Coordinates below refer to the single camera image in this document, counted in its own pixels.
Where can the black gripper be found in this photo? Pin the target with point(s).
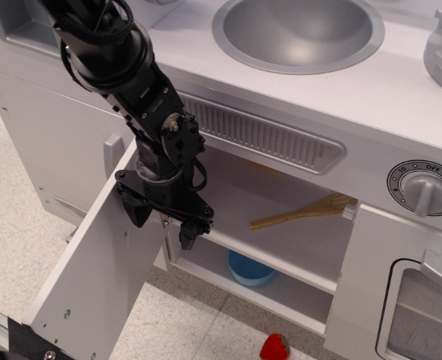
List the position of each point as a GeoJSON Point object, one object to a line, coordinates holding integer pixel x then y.
{"type": "Point", "coordinates": [176, 197]}

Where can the silver fridge emblem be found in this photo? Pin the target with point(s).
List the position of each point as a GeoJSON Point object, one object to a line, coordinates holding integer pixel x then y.
{"type": "Point", "coordinates": [75, 209]}

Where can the silver sink bowl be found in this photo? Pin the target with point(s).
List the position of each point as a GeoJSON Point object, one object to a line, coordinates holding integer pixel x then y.
{"type": "Point", "coordinates": [298, 37]}

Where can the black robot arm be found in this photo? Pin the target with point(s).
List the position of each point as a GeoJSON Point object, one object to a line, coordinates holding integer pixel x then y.
{"type": "Point", "coordinates": [106, 52]}

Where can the red toy strawberry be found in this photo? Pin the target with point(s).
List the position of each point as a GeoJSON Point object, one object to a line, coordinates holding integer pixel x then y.
{"type": "Point", "coordinates": [276, 347]}

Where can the blue bowl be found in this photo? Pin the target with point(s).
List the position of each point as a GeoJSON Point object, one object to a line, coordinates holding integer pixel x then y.
{"type": "Point", "coordinates": [248, 271]}

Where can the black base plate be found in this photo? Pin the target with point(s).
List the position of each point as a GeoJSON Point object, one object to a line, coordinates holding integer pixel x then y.
{"type": "Point", "coordinates": [23, 341]}

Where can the white cabinet door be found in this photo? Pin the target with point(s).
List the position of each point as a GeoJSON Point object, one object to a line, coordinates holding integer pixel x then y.
{"type": "Point", "coordinates": [87, 298]}

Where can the silver vent grille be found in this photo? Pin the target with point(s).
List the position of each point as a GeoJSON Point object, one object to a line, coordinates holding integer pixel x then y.
{"type": "Point", "coordinates": [308, 151]}

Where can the grey timer knob dial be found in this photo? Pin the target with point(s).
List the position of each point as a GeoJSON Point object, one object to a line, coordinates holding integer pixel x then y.
{"type": "Point", "coordinates": [416, 185]}

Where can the silver cabinet door handle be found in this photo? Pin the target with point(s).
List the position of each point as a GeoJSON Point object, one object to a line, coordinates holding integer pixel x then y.
{"type": "Point", "coordinates": [113, 151]}

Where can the wooden spatula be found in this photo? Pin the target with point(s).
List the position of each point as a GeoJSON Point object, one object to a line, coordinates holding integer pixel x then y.
{"type": "Point", "coordinates": [328, 205]}

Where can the white toy kitchen unit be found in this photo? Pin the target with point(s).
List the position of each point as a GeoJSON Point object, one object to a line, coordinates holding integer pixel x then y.
{"type": "Point", "coordinates": [352, 278]}

